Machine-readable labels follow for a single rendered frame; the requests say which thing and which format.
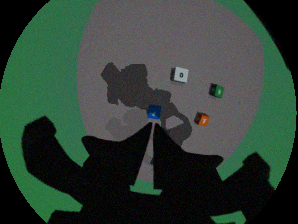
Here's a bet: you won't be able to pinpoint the orange block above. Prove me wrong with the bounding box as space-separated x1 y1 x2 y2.
196 113 210 127

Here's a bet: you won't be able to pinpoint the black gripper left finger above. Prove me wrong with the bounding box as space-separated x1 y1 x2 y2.
81 123 153 185

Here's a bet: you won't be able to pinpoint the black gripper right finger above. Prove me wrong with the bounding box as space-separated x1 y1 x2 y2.
153 124 223 190

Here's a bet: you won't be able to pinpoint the white block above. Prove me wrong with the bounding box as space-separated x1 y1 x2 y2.
172 67 189 83

